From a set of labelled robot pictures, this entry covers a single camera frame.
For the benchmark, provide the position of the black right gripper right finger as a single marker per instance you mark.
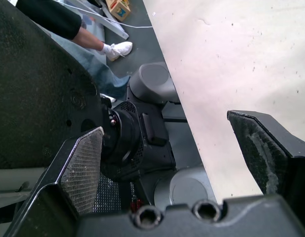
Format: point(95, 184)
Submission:
point(263, 148)

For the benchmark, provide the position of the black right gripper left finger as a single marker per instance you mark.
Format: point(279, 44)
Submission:
point(79, 168)

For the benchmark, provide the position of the black robot waist unit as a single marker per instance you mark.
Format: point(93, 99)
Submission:
point(142, 140)

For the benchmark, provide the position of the grey robot hip joint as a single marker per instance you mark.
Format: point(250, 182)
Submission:
point(152, 81)
point(187, 187)

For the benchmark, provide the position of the person's leg in blue jeans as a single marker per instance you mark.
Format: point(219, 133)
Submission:
point(100, 71)

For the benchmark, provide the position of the white sneaker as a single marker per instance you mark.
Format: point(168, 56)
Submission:
point(121, 49)

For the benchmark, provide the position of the grey metal bar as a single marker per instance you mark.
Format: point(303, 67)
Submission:
point(112, 23)

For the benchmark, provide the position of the person's leg, black trousers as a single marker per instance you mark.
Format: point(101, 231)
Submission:
point(56, 17)

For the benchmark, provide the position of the colourful wooden toy box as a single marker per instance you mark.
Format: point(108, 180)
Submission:
point(118, 8)

